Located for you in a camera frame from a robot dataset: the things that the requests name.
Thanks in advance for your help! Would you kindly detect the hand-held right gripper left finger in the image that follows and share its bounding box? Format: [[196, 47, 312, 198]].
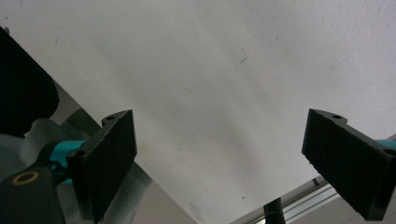
[[65, 108, 138, 224]]

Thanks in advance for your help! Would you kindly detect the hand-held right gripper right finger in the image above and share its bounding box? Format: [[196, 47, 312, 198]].
[[301, 107, 396, 222]]

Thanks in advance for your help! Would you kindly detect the black pole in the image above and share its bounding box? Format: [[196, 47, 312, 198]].
[[262, 197, 287, 224]]

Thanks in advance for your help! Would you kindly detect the dark cloth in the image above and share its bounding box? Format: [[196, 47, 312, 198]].
[[0, 26, 61, 138]]

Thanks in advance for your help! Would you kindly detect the aluminium frame rail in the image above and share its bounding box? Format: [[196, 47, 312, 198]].
[[229, 175, 344, 224]]

